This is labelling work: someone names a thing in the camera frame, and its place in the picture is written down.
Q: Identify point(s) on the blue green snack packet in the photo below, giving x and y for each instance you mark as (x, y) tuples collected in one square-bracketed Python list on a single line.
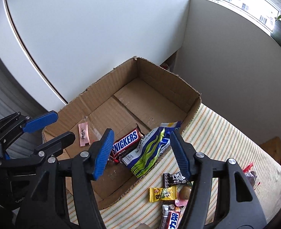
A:
[(147, 152)]

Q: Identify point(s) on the window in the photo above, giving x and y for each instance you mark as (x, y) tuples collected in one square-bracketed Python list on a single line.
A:
[(238, 2)]

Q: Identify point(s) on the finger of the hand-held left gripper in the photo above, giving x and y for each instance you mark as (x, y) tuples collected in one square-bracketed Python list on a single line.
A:
[(59, 141), (40, 121)]

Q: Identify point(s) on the small red object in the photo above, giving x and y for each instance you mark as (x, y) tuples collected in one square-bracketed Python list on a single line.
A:
[(165, 66)]

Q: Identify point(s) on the black candy packet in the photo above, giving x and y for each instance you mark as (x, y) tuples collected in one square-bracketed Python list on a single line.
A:
[(171, 179)]

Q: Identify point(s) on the brown chocolate bar chinese lettering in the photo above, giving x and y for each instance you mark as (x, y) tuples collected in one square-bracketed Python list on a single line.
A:
[(171, 217)]

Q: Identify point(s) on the pink wrapped candy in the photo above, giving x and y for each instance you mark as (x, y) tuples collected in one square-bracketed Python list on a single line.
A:
[(83, 134)]

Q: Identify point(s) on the brown cardboard box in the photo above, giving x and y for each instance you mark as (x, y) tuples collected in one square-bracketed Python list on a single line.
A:
[(142, 93)]

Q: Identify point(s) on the clear dried fruit packet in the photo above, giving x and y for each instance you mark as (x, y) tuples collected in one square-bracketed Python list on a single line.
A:
[(251, 176)]

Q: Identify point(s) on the brown chocolate bar latin lettering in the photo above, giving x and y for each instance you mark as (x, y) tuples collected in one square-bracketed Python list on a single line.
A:
[(126, 143)]

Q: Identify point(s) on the white wardrobe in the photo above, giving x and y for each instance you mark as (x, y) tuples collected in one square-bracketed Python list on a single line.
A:
[(95, 28)]

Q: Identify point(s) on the yellow candy packet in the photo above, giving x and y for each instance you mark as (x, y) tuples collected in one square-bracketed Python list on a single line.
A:
[(161, 194)]

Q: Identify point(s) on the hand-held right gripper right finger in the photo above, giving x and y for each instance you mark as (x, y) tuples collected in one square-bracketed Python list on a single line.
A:
[(181, 157)]

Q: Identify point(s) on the wooden furniture piece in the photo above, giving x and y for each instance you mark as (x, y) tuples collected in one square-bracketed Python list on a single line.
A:
[(271, 148)]

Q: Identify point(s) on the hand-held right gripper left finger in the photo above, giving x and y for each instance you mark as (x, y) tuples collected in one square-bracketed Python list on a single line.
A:
[(104, 152)]

